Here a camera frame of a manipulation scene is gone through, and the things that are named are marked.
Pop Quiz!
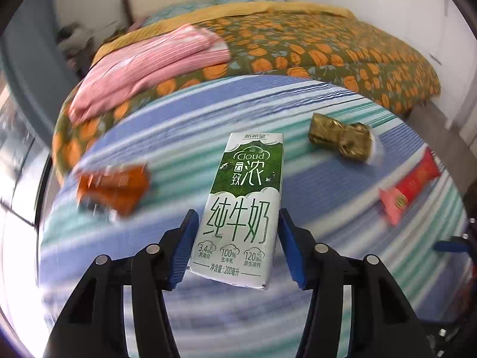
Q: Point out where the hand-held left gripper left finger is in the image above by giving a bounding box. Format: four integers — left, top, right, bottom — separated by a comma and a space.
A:
42, 209, 200, 358

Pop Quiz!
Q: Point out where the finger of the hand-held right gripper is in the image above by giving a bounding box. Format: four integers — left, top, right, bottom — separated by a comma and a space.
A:
433, 236, 477, 254

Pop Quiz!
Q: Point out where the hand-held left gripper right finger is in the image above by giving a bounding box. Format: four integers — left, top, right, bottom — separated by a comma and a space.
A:
279, 208, 433, 358

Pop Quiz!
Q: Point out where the white green milk carton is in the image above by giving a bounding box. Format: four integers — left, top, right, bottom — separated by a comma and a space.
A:
187, 132, 284, 291

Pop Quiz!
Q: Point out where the striped tablecloth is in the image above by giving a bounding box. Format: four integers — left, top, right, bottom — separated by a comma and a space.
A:
37, 75, 468, 358

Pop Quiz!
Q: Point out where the red snack packet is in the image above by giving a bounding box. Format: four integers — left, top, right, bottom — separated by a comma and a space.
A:
378, 147, 442, 227

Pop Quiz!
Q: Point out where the brown orange snack packet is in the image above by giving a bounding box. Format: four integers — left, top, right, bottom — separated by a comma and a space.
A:
75, 162, 151, 219

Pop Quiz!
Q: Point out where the gold foil wrapper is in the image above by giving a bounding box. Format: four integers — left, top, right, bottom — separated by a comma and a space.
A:
308, 112, 382, 165

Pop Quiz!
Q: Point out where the pink folded cloth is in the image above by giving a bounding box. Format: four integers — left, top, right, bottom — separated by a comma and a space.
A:
69, 23, 232, 125

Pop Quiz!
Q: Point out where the bed with orange floral cover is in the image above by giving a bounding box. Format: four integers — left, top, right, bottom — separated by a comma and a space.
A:
51, 7, 442, 180

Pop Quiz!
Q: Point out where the white wardrobe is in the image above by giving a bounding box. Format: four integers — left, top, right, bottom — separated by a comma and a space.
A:
335, 0, 477, 101

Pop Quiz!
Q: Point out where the pile of clothes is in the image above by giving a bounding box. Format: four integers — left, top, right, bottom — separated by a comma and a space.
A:
56, 22, 97, 68

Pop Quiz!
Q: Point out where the blue curtain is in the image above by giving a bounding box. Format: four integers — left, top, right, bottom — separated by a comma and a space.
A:
0, 0, 79, 94

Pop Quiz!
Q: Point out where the teal patterned pillow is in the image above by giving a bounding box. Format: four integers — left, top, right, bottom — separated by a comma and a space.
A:
143, 0, 286, 27

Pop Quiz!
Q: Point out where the yellow quilt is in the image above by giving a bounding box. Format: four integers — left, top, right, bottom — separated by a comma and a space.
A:
91, 2, 356, 64

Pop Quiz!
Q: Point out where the black glass door frame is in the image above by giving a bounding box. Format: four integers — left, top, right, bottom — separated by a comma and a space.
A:
0, 78, 53, 232

